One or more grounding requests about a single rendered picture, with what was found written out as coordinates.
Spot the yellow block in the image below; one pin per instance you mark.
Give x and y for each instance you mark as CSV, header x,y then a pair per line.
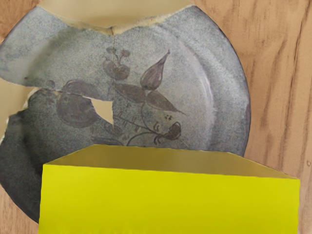
x,y
170,195

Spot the grey floral painted plate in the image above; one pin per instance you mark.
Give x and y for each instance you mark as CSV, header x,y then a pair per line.
x,y
185,73

